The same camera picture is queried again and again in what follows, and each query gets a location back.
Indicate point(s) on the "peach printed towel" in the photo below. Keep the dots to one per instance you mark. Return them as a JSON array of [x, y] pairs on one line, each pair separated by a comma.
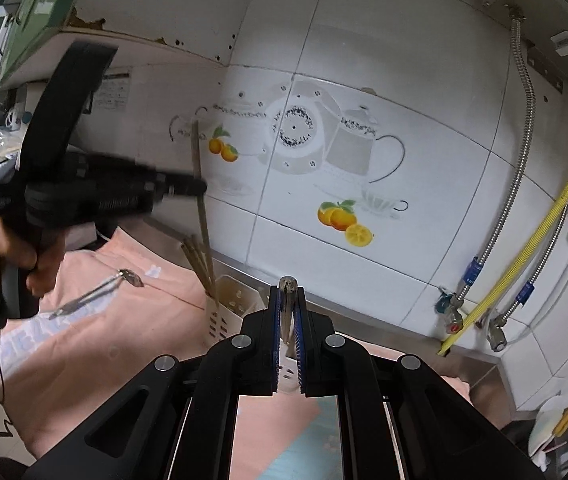
[[129, 360]]

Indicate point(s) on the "green cabinet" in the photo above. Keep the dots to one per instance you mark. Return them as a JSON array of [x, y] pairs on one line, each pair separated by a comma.
[[39, 10]]

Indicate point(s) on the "white kitchen appliance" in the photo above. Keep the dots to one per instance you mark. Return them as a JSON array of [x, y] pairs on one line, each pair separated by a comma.
[[16, 115]]

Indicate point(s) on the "white plastic utensil holder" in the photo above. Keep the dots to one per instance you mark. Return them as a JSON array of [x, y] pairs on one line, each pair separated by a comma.
[[224, 320]]

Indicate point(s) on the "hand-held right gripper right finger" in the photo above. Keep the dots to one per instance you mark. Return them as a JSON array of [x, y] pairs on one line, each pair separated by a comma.
[[302, 340]]

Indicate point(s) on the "metal wall bracket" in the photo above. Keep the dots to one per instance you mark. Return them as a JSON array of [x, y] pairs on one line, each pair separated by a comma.
[[544, 67]]

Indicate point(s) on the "metal cutlery piece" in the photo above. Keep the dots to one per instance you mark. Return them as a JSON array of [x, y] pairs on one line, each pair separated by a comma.
[[288, 290]]

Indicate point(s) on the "metal spoon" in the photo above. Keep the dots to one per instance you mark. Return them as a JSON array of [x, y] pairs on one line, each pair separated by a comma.
[[129, 276]]

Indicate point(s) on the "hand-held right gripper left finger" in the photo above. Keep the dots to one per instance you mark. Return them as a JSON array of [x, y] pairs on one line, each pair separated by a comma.
[[275, 340]]

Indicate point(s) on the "white label sticker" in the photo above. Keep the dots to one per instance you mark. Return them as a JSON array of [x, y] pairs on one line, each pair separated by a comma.
[[111, 90]]

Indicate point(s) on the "white wall hook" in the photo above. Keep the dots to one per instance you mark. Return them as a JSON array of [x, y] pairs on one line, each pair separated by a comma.
[[564, 44]]

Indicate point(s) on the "metal water heater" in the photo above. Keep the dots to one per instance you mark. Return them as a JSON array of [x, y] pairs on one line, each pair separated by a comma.
[[564, 0]]

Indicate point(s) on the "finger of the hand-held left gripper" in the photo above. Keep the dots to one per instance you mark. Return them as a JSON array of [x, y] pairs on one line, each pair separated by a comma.
[[134, 199], [139, 176]]

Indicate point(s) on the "white bowl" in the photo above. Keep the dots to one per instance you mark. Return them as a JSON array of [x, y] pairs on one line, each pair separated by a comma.
[[546, 425]]

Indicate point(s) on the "metal water valve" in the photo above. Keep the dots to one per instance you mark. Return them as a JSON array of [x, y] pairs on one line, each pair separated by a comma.
[[496, 335], [451, 310]]

